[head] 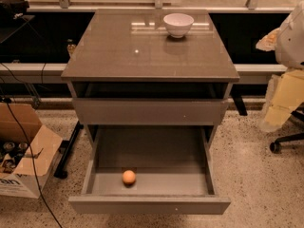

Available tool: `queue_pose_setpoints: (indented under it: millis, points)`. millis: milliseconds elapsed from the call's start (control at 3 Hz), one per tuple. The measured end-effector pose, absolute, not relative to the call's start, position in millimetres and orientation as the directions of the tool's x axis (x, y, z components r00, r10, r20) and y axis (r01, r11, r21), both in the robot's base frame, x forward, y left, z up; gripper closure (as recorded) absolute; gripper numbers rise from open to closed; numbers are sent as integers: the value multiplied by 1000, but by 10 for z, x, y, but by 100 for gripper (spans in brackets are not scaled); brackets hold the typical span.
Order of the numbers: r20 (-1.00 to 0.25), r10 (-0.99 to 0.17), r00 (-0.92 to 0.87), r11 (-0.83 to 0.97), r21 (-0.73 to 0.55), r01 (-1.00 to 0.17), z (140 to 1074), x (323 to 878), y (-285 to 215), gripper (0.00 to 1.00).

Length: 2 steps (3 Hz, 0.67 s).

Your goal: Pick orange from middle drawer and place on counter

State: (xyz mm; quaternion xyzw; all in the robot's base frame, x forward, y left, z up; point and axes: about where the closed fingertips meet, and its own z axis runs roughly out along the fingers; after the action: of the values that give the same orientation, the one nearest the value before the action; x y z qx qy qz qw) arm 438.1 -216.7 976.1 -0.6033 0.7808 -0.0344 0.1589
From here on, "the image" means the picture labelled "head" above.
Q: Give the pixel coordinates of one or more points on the orange fruit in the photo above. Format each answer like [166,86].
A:
[129,177]

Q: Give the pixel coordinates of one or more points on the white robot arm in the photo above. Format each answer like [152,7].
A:
[284,93]

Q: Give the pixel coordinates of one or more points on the grey drawer cabinet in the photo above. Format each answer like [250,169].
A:
[128,54]

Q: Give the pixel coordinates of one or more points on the open grey middle drawer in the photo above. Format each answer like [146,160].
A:
[173,171]

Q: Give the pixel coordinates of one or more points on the closed grey top drawer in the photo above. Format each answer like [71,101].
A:
[149,112]

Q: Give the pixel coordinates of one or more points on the white ceramic bowl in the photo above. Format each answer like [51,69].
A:
[178,24]

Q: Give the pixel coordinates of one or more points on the small glass bottle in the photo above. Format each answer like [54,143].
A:
[70,47]

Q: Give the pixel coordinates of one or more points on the black table leg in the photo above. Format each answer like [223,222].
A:
[65,150]

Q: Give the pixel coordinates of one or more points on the black office chair base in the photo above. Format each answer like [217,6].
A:
[275,146]

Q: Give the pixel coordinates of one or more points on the open cardboard box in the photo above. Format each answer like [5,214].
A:
[28,151]

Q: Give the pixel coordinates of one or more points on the black device on shelf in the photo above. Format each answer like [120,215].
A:
[12,9]

